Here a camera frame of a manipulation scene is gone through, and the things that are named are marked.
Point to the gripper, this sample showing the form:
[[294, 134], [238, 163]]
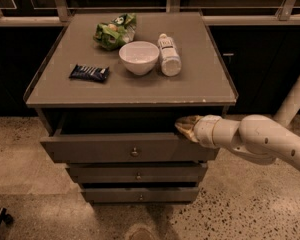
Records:
[[204, 130]]

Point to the grey top drawer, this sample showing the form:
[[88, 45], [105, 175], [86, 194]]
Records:
[[119, 148]]

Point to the grey drawer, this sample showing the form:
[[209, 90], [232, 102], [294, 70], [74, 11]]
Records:
[[141, 195], [137, 172], [119, 148]]

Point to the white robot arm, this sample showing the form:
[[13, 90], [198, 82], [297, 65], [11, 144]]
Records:
[[255, 138]]

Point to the grey middle drawer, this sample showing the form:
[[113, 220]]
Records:
[[137, 172]]

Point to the grey bottom drawer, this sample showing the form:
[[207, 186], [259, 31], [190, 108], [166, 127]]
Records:
[[141, 195]]

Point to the grey drawer cabinet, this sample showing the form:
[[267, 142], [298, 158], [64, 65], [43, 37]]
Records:
[[126, 103]]

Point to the white plastic bottle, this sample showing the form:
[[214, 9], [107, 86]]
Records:
[[169, 57]]

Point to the white bowl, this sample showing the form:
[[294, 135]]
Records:
[[139, 57]]

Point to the green chip bag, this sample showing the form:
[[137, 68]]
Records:
[[117, 33]]

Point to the dark blue snack bar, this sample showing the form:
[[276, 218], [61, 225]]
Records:
[[90, 73]]

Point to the metal railing frame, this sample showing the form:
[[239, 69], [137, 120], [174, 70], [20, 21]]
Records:
[[214, 12]]

